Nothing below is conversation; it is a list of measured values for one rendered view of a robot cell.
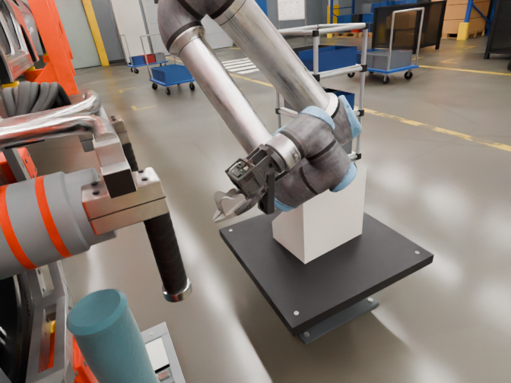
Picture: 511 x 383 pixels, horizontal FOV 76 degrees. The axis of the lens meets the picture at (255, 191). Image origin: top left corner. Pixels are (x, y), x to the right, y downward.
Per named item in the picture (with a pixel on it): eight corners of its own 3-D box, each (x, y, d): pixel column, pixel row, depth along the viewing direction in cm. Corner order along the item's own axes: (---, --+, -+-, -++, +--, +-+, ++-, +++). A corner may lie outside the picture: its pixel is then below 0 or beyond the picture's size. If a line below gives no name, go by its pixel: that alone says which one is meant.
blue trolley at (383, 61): (343, 78, 557) (345, 14, 511) (370, 72, 577) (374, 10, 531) (386, 85, 476) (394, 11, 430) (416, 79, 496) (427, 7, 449)
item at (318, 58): (276, 164, 270) (267, 30, 222) (317, 151, 285) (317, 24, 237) (315, 188, 227) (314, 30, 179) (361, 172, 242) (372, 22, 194)
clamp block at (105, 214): (92, 218, 42) (77, 182, 40) (161, 197, 46) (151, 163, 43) (95, 238, 38) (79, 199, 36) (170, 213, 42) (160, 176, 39)
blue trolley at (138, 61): (128, 72, 911) (118, 34, 865) (163, 66, 954) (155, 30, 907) (133, 74, 864) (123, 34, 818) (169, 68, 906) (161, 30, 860)
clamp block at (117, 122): (83, 146, 70) (74, 121, 67) (127, 136, 73) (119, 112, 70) (84, 153, 65) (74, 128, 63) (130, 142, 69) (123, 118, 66)
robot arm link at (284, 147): (284, 155, 87) (307, 166, 80) (271, 166, 86) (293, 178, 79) (270, 129, 82) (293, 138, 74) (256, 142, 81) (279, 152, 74)
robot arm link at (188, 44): (129, 9, 83) (280, 222, 89) (160, -29, 78) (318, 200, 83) (156, 17, 93) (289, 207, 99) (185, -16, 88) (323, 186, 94)
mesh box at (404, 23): (369, 52, 808) (373, 7, 762) (394, 47, 841) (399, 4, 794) (413, 54, 708) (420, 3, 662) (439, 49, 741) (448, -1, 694)
